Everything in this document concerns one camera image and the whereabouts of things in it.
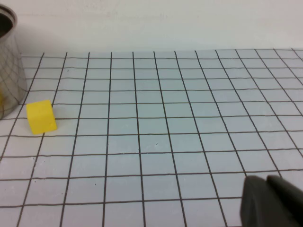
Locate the stainless steel cooking pot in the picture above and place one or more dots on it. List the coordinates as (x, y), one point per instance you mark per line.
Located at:
(11, 71)

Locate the yellow foam cube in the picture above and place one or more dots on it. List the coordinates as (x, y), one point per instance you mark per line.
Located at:
(41, 118)

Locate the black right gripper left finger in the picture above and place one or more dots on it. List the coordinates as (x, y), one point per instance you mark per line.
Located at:
(258, 205)

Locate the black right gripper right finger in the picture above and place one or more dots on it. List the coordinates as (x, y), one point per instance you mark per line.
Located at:
(288, 201)

